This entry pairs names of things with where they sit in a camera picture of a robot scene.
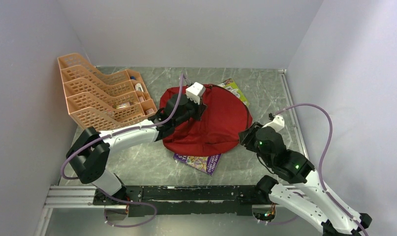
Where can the purple treehouse book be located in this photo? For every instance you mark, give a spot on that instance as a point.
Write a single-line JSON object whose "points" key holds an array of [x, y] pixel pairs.
{"points": [[205, 164]]}

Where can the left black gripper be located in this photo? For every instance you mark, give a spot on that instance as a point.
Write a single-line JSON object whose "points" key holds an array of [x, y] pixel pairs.
{"points": [[199, 109]]}

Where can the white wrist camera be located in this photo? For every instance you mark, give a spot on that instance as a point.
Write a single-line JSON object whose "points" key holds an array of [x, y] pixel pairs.
{"points": [[195, 92], [277, 123]]}

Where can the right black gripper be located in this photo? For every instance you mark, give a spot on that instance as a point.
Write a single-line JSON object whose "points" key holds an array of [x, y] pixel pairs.
{"points": [[246, 136]]}

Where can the green activity book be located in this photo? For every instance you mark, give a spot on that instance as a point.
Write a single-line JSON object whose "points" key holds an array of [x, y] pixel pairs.
{"points": [[231, 86]]}

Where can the orange plastic file organizer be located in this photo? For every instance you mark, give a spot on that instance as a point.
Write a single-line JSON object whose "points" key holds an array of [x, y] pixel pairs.
{"points": [[103, 101]]}

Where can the aluminium frame rail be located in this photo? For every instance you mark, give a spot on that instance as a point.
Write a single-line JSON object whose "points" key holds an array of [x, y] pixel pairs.
{"points": [[69, 211]]}

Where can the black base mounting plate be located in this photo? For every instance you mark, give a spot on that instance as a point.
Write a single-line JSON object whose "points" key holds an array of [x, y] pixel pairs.
{"points": [[242, 200]]}

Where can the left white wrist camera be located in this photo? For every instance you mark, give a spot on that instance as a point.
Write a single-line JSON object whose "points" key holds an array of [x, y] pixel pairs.
{"points": [[195, 92]]}

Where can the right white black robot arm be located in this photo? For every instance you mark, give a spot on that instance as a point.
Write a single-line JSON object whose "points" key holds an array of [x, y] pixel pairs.
{"points": [[324, 209]]}

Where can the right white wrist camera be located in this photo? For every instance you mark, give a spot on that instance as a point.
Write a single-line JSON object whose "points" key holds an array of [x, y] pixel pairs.
{"points": [[277, 123]]}

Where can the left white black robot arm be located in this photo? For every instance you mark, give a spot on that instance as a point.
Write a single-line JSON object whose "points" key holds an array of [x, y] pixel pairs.
{"points": [[89, 154]]}

